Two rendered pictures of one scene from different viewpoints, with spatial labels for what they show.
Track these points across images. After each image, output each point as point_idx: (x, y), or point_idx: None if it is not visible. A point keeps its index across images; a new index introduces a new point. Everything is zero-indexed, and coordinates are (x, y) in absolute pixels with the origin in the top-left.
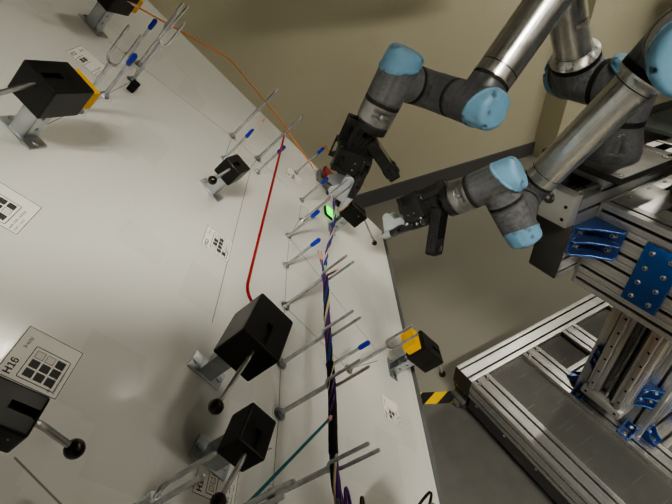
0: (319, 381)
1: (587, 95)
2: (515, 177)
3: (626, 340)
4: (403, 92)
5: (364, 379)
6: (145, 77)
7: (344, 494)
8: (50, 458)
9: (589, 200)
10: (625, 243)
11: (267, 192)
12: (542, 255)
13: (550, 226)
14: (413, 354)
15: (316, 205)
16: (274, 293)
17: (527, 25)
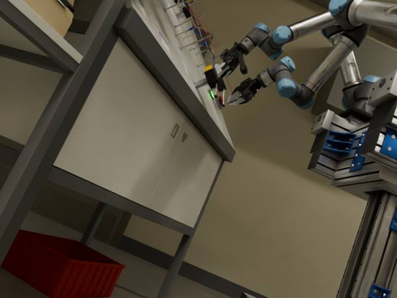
0: (170, 26)
1: (354, 94)
2: (286, 58)
3: (363, 239)
4: (257, 35)
5: (182, 57)
6: (179, 10)
7: None
8: None
9: (339, 120)
10: (355, 141)
11: (192, 50)
12: (313, 158)
13: (320, 139)
14: (207, 70)
15: (207, 86)
16: (174, 24)
17: (304, 19)
